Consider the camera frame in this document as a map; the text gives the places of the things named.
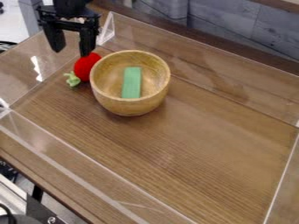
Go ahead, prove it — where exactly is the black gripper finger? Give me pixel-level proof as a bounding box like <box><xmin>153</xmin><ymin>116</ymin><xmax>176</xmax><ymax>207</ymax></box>
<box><xmin>43</xmin><ymin>23</ymin><xmax>65</xmax><ymax>53</ymax></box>
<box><xmin>79</xmin><ymin>28</ymin><xmax>97</xmax><ymax>57</ymax></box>

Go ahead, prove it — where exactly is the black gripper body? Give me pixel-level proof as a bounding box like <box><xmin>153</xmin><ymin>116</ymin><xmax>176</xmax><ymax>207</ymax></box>
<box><xmin>36</xmin><ymin>5</ymin><xmax>100</xmax><ymax>32</ymax></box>

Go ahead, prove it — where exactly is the red plush strawberry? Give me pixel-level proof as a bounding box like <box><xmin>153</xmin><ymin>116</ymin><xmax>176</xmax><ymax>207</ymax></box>
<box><xmin>64</xmin><ymin>52</ymin><xmax>101</xmax><ymax>88</ymax></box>

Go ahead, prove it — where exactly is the wooden bowl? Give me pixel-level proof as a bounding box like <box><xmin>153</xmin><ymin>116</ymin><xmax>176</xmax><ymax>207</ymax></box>
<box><xmin>89</xmin><ymin>50</ymin><xmax>171</xmax><ymax>116</ymax></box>

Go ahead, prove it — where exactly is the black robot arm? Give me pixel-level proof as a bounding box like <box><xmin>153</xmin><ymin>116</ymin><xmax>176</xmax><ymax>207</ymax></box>
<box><xmin>36</xmin><ymin>0</ymin><xmax>100</xmax><ymax>57</ymax></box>

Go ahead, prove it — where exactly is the green rectangular block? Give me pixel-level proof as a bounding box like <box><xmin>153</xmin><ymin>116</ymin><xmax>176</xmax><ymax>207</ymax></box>
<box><xmin>121</xmin><ymin>67</ymin><xmax>143</xmax><ymax>99</ymax></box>

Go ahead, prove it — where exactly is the clear acrylic corner bracket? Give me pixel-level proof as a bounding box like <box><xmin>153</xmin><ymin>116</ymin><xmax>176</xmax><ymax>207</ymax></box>
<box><xmin>96</xmin><ymin>12</ymin><xmax>115</xmax><ymax>46</ymax></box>

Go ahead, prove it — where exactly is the grey post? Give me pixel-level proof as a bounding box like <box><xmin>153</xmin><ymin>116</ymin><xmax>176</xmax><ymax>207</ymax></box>
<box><xmin>17</xmin><ymin>0</ymin><xmax>52</xmax><ymax>36</ymax></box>

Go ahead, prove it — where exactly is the clear acrylic tray wall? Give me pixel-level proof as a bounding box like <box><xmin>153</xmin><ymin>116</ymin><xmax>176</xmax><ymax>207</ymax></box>
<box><xmin>0</xmin><ymin>16</ymin><xmax>299</xmax><ymax>224</ymax></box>

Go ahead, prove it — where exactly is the black metal table bracket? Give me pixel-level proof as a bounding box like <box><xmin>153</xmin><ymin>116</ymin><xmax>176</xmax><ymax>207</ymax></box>
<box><xmin>25</xmin><ymin>195</ymin><xmax>68</xmax><ymax>224</ymax></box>

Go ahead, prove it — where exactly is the black cable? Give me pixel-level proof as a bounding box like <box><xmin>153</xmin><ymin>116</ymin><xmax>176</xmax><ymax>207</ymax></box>
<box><xmin>0</xmin><ymin>203</ymin><xmax>16</xmax><ymax>224</ymax></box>

